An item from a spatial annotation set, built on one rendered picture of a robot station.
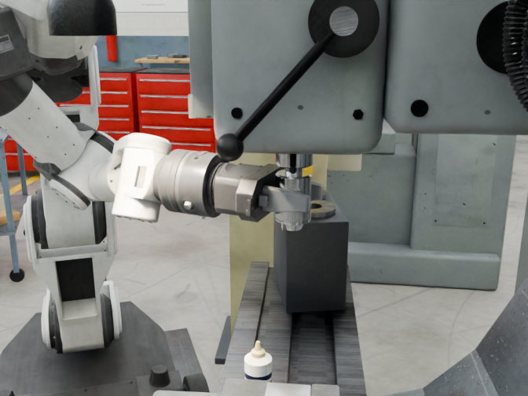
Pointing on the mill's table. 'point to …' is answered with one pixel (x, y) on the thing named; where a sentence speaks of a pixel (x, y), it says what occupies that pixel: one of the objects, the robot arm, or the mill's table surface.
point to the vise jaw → (243, 387)
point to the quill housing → (339, 98)
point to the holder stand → (313, 260)
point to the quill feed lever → (322, 22)
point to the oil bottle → (258, 364)
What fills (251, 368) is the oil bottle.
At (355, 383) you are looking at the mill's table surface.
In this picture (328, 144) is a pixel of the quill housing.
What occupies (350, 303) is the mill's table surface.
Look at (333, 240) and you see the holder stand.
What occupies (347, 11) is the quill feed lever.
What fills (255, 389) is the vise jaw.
